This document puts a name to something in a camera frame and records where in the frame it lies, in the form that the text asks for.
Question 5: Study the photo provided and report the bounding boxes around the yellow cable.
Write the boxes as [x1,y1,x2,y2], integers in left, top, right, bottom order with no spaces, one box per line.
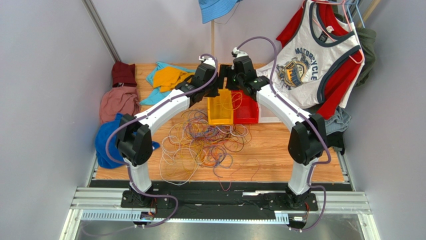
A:
[212,89,246,116]

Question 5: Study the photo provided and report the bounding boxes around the coloured cable pile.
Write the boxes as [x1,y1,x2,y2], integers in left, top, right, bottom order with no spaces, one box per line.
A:
[158,108,262,192]

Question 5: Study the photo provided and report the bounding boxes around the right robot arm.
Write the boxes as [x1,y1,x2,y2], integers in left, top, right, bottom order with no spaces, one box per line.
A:
[227,55,327,209]

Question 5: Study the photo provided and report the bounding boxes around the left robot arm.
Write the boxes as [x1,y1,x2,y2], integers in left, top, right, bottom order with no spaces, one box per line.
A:
[115,58,220,207]

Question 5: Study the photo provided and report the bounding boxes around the yellow plastic bin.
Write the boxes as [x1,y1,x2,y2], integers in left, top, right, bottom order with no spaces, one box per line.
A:
[207,89,234,126]

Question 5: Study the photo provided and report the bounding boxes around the red plastic bin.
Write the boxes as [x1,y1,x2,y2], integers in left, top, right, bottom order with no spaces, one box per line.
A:
[231,90,259,124]

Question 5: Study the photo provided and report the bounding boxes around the mustard yellow shirt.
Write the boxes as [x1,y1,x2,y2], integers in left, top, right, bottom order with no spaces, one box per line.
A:
[152,66,194,93]

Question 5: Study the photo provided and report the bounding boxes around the white plastic bin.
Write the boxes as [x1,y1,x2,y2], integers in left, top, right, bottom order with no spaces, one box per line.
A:
[258,105,281,124]

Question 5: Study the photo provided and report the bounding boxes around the wooden stand pole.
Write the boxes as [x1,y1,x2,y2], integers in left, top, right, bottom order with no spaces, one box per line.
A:
[210,19,260,82]

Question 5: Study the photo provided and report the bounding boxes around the cyan shirt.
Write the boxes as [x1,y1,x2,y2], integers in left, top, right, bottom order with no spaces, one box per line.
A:
[140,61,195,106]

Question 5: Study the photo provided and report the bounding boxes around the white motorcycle tank top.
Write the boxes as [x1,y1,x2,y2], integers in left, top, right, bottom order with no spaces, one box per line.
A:
[255,0,366,110]

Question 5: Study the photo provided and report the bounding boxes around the blue bucket hat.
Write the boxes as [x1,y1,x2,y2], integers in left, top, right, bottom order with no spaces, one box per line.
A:
[198,0,241,24]

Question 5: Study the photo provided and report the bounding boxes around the maroon cloth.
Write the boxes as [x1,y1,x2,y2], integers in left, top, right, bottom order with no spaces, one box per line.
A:
[111,61,137,88]

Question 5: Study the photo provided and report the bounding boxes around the pink cloth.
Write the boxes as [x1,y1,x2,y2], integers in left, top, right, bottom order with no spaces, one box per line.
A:
[99,86,140,125]

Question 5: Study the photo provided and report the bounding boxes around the grey denim shorts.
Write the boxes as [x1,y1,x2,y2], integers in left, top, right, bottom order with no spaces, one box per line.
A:
[323,106,352,135]

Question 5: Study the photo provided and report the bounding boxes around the pink clothes hanger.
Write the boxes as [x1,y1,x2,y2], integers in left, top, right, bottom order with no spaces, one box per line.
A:
[298,0,364,69]

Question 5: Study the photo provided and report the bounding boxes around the olive green garment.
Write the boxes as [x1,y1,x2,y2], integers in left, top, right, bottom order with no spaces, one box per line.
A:
[334,13,377,88]

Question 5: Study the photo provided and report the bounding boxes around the aluminium corner profile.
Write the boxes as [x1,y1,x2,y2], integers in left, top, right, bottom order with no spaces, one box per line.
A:
[82,0,121,62]

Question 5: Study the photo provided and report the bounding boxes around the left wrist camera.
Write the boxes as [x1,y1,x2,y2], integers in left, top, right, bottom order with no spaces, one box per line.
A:
[199,56,217,68]

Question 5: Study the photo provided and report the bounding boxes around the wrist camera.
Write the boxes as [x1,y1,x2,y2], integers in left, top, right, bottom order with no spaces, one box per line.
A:
[231,47,248,58]
[199,56,217,68]

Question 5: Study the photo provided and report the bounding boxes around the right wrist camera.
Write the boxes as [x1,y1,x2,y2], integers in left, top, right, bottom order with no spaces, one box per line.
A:
[231,47,248,58]

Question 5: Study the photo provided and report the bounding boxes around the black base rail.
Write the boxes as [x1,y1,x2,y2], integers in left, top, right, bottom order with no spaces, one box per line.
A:
[88,179,319,221]

